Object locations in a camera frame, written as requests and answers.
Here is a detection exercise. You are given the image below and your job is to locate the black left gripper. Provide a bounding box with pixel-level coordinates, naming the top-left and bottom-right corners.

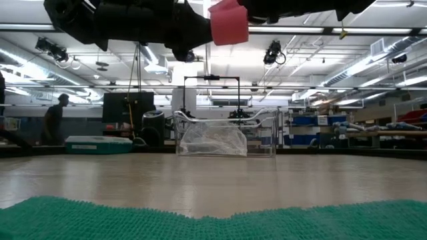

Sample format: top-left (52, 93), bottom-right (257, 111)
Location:
top-left (96, 0), bottom-right (214, 63)

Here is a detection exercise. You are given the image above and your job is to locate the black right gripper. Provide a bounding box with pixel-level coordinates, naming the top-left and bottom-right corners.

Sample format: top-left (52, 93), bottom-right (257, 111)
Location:
top-left (237, 0), bottom-right (378, 25)

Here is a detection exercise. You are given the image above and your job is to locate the pink elastic bandage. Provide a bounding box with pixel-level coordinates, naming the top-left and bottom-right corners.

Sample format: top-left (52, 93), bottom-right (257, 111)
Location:
top-left (208, 0), bottom-right (250, 47)

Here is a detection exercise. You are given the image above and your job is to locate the clear plastic bag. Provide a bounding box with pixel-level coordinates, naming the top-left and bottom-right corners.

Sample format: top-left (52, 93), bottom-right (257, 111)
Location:
top-left (179, 121), bottom-right (248, 157)

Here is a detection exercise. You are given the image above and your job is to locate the clear plastic bin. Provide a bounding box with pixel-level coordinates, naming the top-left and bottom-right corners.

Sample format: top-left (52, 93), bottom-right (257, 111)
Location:
top-left (172, 108), bottom-right (278, 157)

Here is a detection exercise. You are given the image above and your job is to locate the green elastic bandage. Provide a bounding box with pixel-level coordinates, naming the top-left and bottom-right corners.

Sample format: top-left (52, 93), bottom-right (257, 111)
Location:
top-left (0, 196), bottom-right (427, 240)

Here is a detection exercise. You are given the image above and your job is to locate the black background robot rig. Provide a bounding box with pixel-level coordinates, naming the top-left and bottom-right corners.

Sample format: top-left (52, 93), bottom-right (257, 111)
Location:
top-left (182, 75), bottom-right (242, 120)

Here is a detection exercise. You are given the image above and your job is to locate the yellow hanging hook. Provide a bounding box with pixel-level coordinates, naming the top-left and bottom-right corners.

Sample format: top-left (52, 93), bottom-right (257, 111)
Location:
top-left (338, 20), bottom-right (348, 41)

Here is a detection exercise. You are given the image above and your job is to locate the black monitor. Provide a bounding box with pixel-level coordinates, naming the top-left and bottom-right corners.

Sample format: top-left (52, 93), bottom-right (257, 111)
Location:
top-left (102, 92), bottom-right (155, 124)

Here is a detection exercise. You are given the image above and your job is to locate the blue storage bin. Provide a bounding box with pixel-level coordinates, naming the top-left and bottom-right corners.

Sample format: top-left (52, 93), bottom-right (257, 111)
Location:
top-left (283, 133), bottom-right (321, 147)
top-left (292, 115), bottom-right (348, 127)

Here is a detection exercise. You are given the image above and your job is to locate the teal printed box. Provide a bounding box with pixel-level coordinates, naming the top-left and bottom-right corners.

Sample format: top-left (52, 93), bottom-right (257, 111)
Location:
top-left (65, 135), bottom-right (133, 155)

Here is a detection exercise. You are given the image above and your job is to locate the person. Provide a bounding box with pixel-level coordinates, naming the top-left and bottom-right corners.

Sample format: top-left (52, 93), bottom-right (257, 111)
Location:
top-left (40, 93), bottom-right (70, 146)

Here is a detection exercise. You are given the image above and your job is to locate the wooden workbench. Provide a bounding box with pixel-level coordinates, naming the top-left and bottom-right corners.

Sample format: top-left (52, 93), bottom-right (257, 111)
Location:
top-left (346, 129), bottom-right (427, 149)

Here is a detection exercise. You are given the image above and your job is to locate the red storage bin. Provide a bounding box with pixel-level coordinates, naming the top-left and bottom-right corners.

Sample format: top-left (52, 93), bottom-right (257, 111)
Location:
top-left (396, 109), bottom-right (427, 125)

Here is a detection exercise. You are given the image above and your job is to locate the hanging black cable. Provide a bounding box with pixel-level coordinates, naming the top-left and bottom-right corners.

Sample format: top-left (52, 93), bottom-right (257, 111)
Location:
top-left (126, 41), bottom-right (145, 137)

